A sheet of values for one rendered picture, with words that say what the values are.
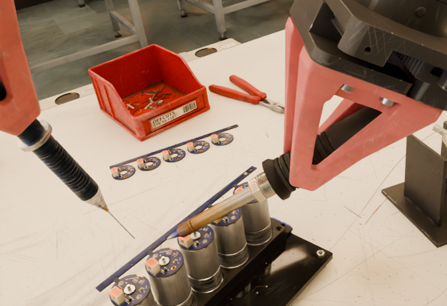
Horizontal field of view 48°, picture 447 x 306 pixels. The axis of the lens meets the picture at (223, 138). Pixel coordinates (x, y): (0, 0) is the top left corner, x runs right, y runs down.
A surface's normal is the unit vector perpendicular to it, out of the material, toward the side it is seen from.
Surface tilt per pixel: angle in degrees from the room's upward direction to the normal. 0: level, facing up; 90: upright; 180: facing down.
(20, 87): 99
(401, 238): 0
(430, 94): 90
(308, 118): 108
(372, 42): 90
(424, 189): 90
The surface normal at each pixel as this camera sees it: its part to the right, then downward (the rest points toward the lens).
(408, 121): -0.10, 0.77
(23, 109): 0.77, 0.37
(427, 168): -0.94, 0.28
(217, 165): -0.15, -0.84
